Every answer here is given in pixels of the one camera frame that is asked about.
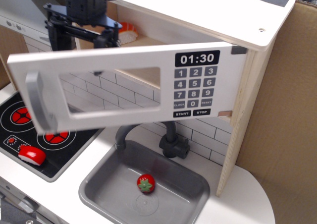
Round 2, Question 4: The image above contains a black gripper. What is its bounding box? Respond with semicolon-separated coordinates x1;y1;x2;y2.
44;0;122;51

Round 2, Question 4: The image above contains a white toy microwave door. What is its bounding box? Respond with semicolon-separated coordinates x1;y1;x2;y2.
7;42;247;133

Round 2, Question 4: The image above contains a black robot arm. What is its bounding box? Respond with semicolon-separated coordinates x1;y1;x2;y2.
44;0;122;51

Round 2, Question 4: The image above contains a white wooden microwave cabinet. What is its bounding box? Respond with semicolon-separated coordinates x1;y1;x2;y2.
108;0;295;195

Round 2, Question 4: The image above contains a salmon sushi toy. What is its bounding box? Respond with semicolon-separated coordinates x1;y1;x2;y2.
119;22;139;45

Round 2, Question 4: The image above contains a grey toy range hood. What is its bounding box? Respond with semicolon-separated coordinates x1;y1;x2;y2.
0;0;60;46

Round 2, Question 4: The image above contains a black toy stovetop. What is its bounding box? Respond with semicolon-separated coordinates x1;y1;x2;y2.
0;92;102;182

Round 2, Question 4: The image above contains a red tuna sushi toy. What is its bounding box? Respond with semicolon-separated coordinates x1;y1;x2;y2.
18;145;46;166

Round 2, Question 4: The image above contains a dark grey toy faucet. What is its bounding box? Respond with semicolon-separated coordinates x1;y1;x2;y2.
114;121;190;159

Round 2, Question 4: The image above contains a grey plastic sink basin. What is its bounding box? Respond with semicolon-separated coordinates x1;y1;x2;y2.
79;141;210;224

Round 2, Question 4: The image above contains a red toy strawberry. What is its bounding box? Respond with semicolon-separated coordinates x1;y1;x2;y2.
137;174;156;193

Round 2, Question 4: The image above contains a grey oven front panel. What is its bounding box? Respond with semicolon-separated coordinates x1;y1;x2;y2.
0;178;67;224

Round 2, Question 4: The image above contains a brown cardboard panel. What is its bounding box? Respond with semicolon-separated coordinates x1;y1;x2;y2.
236;1;317;224

